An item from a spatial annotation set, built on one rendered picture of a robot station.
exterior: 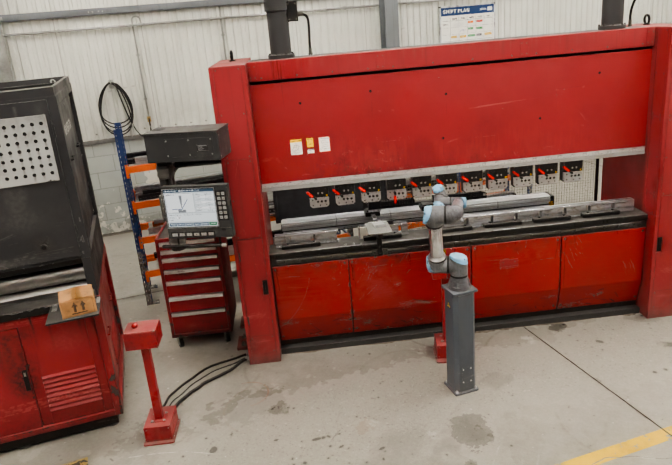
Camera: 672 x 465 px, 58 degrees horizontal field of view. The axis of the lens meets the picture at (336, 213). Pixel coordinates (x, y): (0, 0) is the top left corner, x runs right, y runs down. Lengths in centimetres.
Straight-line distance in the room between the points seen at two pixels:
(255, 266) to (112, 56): 445
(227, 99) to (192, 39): 412
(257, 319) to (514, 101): 256
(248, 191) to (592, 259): 279
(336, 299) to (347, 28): 491
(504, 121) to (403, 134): 78
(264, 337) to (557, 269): 240
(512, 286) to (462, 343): 102
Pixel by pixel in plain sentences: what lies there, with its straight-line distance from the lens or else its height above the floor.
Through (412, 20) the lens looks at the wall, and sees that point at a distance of 925.
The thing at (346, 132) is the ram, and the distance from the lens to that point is 457.
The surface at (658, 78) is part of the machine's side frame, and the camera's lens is 519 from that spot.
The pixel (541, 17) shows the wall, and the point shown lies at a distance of 1035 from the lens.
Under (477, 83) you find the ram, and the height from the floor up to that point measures 200.
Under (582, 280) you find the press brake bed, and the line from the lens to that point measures 537.
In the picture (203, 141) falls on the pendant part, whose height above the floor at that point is 188.
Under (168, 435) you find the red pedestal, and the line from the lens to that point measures 439.
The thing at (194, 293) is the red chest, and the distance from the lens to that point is 516.
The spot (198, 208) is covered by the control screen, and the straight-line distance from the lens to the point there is 406.
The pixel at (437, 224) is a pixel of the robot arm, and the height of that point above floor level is 128.
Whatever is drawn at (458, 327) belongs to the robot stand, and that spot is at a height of 52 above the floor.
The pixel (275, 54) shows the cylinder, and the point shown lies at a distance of 454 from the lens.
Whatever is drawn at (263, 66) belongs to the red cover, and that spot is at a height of 226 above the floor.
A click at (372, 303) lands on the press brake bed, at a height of 37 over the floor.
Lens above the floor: 256
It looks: 18 degrees down
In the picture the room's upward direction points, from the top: 5 degrees counter-clockwise
